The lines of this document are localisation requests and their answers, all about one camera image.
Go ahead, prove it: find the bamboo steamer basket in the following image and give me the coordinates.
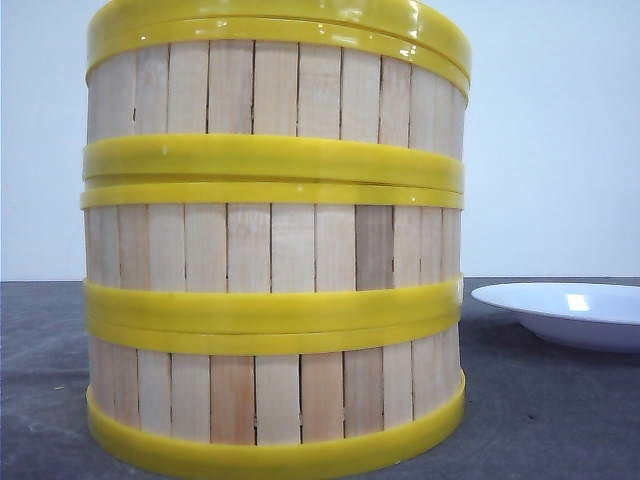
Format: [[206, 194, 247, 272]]
[[86, 7, 471, 159], [88, 327, 465, 479], [81, 183, 461, 355]]

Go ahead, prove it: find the woven bamboo steamer lid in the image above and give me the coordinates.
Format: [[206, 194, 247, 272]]
[[85, 0, 473, 69]]

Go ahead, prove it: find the white plate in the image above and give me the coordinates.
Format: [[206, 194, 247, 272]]
[[472, 282, 639, 353]]

